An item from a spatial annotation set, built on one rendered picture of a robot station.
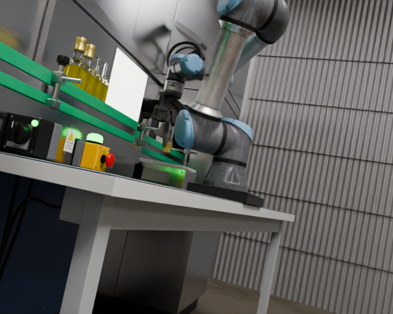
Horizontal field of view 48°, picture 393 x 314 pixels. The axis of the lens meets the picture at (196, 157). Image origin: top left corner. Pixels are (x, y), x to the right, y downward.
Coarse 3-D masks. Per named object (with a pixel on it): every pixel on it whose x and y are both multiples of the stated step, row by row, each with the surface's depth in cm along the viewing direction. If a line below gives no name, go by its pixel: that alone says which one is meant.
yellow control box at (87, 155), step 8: (80, 144) 118; (88, 144) 118; (96, 144) 117; (80, 152) 118; (88, 152) 117; (96, 152) 117; (104, 152) 120; (72, 160) 118; (80, 160) 118; (88, 160) 117; (96, 160) 117; (88, 168) 117; (96, 168) 118; (104, 168) 122
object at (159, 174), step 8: (136, 168) 166; (144, 168) 166; (152, 168) 165; (160, 168) 164; (168, 168) 164; (176, 168) 163; (136, 176) 166; (144, 176) 166; (152, 176) 165; (160, 176) 164; (168, 176) 163; (176, 176) 162; (184, 176) 162; (192, 176) 172; (168, 184) 163; (176, 184) 162; (184, 184) 163
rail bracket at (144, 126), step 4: (144, 112) 164; (144, 116) 164; (148, 116) 164; (144, 120) 164; (140, 124) 164; (144, 124) 164; (140, 128) 164; (144, 128) 163; (148, 128) 164; (152, 128) 163; (156, 128) 163; (144, 132) 164; (140, 136) 164; (140, 140) 163; (140, 144) 163; (144, 144) 165
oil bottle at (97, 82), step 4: (96, 72) 150; (96, 76) 149; (100, 76) 152; (96, 80) 149; (100, 80) 152; (96, 84) 150; (100, 84) 153; (92, 88) 148; (96, 88) 150; (92, 92) 148; (96, 92) 151; (96, 96) 151
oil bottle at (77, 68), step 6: (72, 60) 138; (78, 60) 138; (66, 66) 138; (72, 66) 138; (78, 66) 137; (84, 66) 141; (66, 72) 138; (72, 72) 137; (78, 72) 138; (84, 72) 141; (84, 78) 142; (78, 84) 139
